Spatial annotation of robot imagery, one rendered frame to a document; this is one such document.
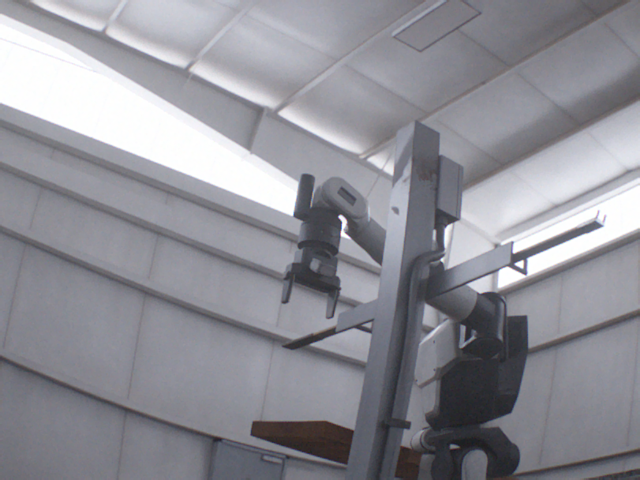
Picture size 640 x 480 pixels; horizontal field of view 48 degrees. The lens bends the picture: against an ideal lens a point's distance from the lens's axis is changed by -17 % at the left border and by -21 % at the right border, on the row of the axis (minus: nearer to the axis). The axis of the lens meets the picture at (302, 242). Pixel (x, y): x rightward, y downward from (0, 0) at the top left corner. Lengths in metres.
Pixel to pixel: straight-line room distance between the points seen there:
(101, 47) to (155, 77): 1.00
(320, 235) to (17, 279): 8.21
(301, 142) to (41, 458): 6.02
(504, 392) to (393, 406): 0.96
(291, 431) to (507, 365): 0.62
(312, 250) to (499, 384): 0.72
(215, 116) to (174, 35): 1.41
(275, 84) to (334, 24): 1.79
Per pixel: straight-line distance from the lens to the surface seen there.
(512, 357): 2.27
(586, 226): 1.17
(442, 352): 2.18
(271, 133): 11.63
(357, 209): 1.88
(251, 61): 11.06
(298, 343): 1.79
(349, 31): 10.10
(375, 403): 1.33
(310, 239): 1.83
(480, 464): 2.22
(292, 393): 10.94
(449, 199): 1.50
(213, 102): 11.41
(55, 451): 9.61
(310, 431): 2.23
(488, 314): 2.07
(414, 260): 1.41
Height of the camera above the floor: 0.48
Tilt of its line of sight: 24 degrees up
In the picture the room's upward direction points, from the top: 10 degrees clockwise
